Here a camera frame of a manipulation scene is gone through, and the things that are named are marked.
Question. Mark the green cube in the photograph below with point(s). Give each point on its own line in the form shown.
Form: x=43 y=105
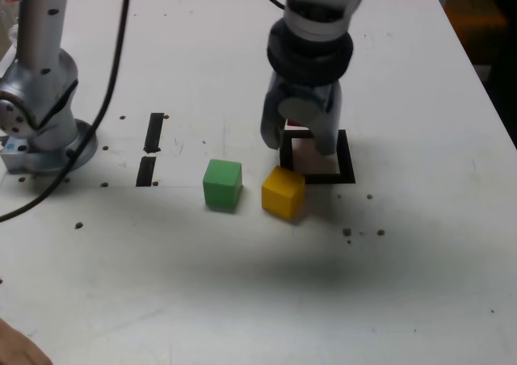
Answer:
x=220 y=187

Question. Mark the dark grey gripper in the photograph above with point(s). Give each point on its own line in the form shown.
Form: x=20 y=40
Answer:
x=303 y=90

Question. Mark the black tape square outline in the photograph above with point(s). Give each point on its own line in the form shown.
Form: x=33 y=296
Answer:
x=347 y=163

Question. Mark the orange background box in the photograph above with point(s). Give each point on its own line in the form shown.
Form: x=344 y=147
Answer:
x=476 y=13

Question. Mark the yellow cube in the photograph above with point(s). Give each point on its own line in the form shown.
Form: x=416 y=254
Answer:
x=280 y=197

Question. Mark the black tape strip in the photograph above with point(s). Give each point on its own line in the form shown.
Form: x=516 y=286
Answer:
x=153 y=135

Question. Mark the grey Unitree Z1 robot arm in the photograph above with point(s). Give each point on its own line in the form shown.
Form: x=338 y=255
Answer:
x=40 y=58

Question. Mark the red cube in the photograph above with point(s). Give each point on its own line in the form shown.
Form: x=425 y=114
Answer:
x=297 y=123

